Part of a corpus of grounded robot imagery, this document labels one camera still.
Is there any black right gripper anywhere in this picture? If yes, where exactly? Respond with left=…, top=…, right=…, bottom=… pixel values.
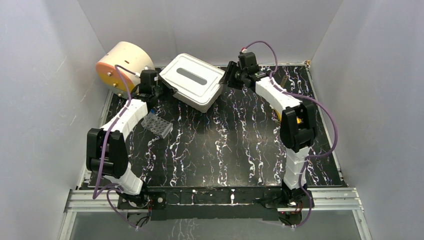
left=218, top=61, right=247, bottom=91

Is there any white bin lid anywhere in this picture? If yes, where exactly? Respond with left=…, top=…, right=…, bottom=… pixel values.
left=159, top=53, right=224, bottom=88

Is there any clear glass test tube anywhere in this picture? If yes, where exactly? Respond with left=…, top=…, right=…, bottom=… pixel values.
left=280, top=75, right=289, bottom=88

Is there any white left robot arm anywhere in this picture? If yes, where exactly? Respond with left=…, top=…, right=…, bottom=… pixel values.
left=86, top=69, right=177, bottom=208

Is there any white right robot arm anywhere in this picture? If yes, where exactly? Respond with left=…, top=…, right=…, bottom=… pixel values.
left=219, top=51, right=317, bottom=207

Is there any beige plastic bin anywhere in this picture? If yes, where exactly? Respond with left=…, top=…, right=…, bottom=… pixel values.
left=173, top=84, right=223, bottom=113

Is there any beige cylindrical centrifuge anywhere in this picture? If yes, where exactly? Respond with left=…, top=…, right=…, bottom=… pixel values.
left=95, top=41, right=155, bottom=99

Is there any yellow test tube rack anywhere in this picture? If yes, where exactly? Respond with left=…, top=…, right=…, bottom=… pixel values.
left=276, top=109, right=302, bottom=126

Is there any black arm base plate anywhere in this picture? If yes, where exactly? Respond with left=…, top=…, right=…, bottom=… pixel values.
left=118, top=186, right=315, bottom=224

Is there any aluminium frame rail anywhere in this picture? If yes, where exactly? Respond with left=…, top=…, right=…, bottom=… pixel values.
left=65, top=187, right=363, bottom=213

